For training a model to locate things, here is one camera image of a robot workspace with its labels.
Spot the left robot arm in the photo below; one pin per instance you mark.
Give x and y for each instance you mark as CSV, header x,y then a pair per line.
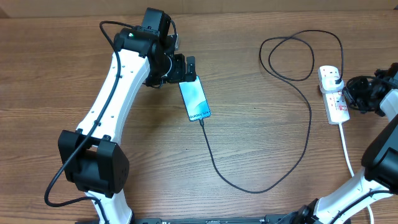
x,y
92,157

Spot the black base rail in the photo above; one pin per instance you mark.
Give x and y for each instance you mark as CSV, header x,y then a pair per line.
x,y
268,219

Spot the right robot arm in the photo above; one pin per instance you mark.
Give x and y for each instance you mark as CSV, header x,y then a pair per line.
x,y
377,178

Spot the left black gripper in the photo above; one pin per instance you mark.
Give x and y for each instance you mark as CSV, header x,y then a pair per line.
x,y
180,74

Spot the Samsung Galaxy smartphone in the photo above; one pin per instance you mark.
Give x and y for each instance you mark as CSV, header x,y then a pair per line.
x,y
195,100

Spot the white power strip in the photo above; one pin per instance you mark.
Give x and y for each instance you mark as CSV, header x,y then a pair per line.
x,y
335,104

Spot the white charger plug adapter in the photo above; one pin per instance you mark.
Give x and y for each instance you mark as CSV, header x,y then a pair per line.
x,y
330,85

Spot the cardboard wall panel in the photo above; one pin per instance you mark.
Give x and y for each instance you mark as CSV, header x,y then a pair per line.
x,y
77,8

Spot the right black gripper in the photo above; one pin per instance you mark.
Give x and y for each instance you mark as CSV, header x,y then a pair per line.
x,y
350,91

